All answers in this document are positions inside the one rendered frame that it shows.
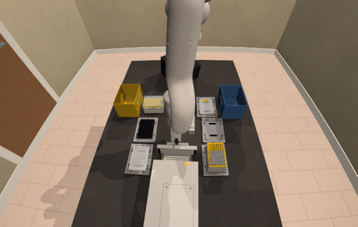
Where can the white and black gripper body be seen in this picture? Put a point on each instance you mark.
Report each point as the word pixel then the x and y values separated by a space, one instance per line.
pixel 174 135

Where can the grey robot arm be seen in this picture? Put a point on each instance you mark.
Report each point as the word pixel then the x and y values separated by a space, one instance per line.
pixel 184 20

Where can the blue open-top bin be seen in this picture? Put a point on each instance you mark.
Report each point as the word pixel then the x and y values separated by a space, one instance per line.
pixel 231 95

